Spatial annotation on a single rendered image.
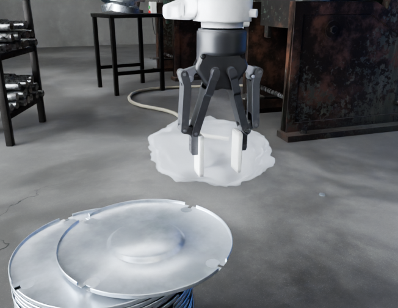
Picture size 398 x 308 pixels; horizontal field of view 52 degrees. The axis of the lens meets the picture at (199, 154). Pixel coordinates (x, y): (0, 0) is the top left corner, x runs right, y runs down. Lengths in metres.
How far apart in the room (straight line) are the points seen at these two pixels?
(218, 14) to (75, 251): 0.43
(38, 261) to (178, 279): 0.23
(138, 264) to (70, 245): 0.13
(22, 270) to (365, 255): 0.82
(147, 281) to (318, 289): 0.50
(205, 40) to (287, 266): 0.65
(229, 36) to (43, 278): 0.45
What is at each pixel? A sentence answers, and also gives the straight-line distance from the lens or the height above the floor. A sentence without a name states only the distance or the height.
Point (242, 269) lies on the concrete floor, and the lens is 1.04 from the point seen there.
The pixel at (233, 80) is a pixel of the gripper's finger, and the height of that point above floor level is 0.50.
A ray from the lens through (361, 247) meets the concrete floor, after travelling 1.20.
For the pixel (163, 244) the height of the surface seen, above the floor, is 0.24.
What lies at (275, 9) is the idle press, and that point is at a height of 0.58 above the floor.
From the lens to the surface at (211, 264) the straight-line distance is 0.65.
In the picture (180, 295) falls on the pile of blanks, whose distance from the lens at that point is 0.66.
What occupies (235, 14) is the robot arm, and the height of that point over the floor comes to 0.60.
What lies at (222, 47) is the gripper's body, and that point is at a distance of 0.60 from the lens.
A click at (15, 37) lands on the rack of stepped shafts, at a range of 2.05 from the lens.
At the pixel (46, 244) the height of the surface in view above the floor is 0.23.
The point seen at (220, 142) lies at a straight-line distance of 1.42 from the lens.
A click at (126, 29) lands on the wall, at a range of 6.82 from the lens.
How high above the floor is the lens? 0.61
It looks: 20 degrees down
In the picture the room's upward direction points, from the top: straight up
